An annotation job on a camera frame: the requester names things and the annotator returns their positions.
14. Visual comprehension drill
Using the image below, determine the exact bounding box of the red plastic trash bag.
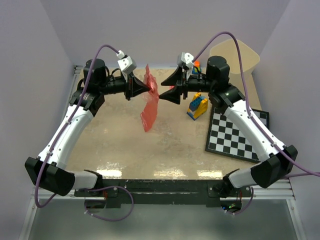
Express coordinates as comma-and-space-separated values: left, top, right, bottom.
140, 64, 159, 132

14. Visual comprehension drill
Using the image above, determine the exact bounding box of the black white checkerboard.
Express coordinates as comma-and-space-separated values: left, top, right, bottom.
205, 107, 259, 163

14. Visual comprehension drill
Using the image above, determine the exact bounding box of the orange green toy block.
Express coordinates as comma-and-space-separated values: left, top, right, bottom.
192, 60, 202, 75

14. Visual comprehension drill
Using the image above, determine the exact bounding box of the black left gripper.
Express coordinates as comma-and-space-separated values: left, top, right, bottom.
99, 70, 150, 101

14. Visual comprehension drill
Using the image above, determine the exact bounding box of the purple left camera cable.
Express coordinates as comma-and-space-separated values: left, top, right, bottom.
34, 44, 135, 222

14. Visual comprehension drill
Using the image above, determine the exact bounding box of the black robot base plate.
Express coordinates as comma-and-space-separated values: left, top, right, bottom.
74, 178, 253, 210

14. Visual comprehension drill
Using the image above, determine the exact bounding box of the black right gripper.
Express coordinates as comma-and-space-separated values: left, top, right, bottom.
159, 64, 216, 104

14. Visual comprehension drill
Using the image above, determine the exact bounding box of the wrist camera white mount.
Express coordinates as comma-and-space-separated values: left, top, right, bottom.
177, 52, 194, 74
116, 50, 137, 75

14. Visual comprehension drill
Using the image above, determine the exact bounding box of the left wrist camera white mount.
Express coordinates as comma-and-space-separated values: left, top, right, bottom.
116, 50, 137, 75

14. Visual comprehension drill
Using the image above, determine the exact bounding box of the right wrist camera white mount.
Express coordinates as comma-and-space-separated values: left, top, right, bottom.
177, 52, 194, 74

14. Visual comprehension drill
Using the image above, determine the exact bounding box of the aluminium frame rail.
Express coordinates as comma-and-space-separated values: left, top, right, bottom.
18, 65, 307, 240

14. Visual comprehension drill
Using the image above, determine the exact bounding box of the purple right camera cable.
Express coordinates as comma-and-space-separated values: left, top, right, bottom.
192, 31, 320, 216

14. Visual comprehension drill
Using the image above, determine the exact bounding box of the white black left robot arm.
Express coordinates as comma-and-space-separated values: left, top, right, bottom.
24, 55, 149, 196

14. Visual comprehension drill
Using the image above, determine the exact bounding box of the purple camera cable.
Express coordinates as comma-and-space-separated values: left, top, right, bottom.
192, 31, 320, 216
34, 44, 135, 222

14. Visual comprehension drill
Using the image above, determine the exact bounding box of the yellow blue toy block stack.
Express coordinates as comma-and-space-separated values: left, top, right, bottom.
186, 92, 209, 121

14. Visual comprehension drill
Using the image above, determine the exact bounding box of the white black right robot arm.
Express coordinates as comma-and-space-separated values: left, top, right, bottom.
159, 52, 298, 198

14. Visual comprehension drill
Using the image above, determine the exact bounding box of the cream plastic trash bin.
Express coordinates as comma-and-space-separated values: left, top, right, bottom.
209, 38, 260, 80

